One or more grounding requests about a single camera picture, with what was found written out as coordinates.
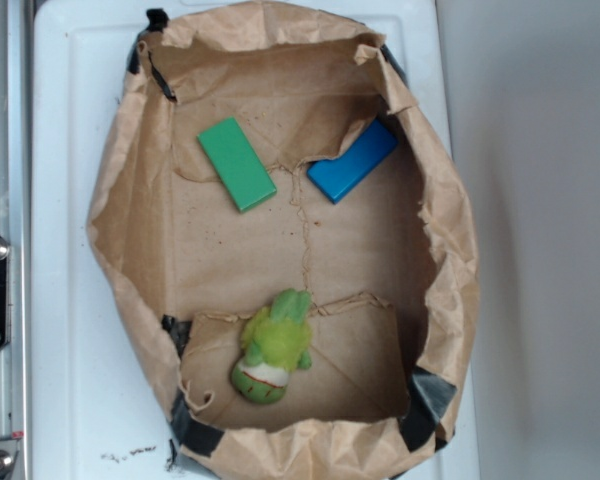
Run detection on green rectangular block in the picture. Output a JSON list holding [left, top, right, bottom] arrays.
[[197, 117, 277, 213]]

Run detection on blue rectangular block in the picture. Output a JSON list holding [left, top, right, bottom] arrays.
[[307, 120, 398, 204]]

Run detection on brown paper bag tray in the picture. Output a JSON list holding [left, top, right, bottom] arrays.
[[87, 1, 479, 479]]

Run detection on green plush toy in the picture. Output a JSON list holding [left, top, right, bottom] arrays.
[[231, 289, 312, 405]]

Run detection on white plastic tray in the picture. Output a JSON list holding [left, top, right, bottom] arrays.
[[29, 0, 481, 480]]

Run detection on aluminium frame rail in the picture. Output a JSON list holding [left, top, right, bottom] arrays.
[[0, 1, 35, 479]]

